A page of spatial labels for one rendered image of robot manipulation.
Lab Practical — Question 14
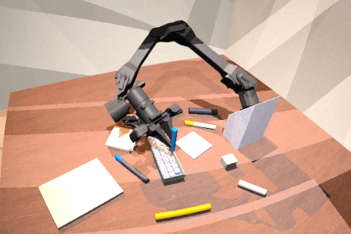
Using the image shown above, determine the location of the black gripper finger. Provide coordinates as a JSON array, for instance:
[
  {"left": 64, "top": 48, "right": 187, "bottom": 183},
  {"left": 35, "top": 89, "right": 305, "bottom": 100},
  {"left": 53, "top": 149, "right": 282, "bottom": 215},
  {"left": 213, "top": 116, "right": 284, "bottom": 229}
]
[
  {"left": 160, "top": 117, "right": 173, "bottom": 138},
  {"left": 146, "top": 125, "right": 171, "bottom": 147}
]

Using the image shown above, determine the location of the blue stylus with tan tip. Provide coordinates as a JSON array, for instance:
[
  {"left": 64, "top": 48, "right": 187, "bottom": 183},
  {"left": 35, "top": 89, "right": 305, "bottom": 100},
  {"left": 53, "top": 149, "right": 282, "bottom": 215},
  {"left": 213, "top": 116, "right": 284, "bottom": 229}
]
[{"left": 169, "top": 127, "right": 178, "bottom": 156}]

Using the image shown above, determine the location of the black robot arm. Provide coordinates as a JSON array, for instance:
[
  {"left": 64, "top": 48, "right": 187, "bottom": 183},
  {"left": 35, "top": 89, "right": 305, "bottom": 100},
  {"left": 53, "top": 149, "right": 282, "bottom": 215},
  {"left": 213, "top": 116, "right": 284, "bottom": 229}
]
[{"left": 105, "top": 20, "right": 263, "bottom": 122}]

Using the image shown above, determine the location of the yellow rod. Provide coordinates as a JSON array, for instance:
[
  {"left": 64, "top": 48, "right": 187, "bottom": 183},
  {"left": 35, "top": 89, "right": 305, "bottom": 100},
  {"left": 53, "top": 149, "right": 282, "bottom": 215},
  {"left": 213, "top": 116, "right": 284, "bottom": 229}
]
[{"left": 154, "top": 204, "right": 211, "bottom": 221}]

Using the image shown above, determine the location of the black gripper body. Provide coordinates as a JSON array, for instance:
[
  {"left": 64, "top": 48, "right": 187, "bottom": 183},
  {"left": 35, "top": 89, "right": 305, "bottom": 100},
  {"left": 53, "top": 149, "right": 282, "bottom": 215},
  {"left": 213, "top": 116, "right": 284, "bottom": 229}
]
[{"left": 129, "top": 99, "right": 181, "bottom": 143}]

